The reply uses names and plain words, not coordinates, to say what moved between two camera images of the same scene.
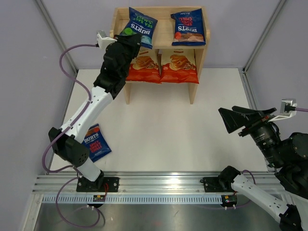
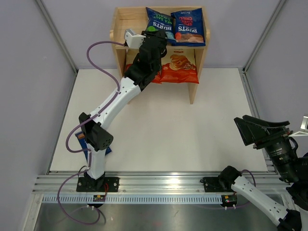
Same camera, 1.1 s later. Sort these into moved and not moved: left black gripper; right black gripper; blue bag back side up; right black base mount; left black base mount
Moved: left black gripper; right black gripper; blue bag back side up
Not moved: right black base mount; left black base mount
